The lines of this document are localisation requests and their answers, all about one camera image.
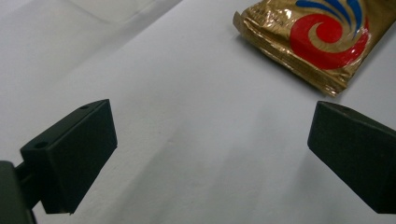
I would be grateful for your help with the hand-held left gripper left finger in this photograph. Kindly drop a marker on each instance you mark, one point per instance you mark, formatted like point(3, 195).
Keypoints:
point(73, 158)

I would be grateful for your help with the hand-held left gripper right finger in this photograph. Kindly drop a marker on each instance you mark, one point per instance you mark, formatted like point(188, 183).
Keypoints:
point(355, 155)

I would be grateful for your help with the gold foil snack packet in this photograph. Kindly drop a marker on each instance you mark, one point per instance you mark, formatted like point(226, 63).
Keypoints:
point(317, 40)

